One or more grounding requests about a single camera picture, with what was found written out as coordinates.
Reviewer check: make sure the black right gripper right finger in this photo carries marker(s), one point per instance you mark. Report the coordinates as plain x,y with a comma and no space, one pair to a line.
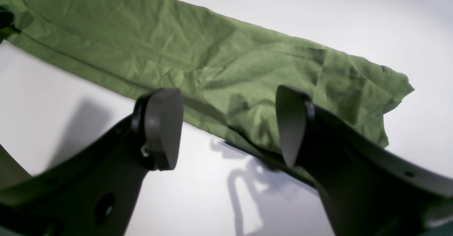
365,190

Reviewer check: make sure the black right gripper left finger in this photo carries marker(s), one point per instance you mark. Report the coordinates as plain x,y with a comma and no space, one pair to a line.
94,193

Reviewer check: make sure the green T-shirt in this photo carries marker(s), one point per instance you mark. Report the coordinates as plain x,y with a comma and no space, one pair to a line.
227,70

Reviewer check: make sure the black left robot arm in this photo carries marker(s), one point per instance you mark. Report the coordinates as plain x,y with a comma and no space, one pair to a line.
6,20

